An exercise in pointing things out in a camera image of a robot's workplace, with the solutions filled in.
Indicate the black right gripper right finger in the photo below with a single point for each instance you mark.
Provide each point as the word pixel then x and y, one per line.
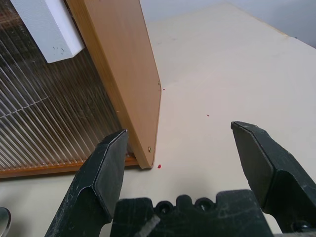
pixel 279 177

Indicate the clear ribbed cabinet door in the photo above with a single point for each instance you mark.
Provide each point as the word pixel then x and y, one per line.
pixel 37 111

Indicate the silver round metal object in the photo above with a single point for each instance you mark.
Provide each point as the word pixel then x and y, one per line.
pixel 4 219

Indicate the orange wooden cabinet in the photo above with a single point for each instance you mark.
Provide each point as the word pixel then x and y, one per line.
pixel 128 74

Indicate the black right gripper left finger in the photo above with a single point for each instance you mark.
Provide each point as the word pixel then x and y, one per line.
pixel 98 177

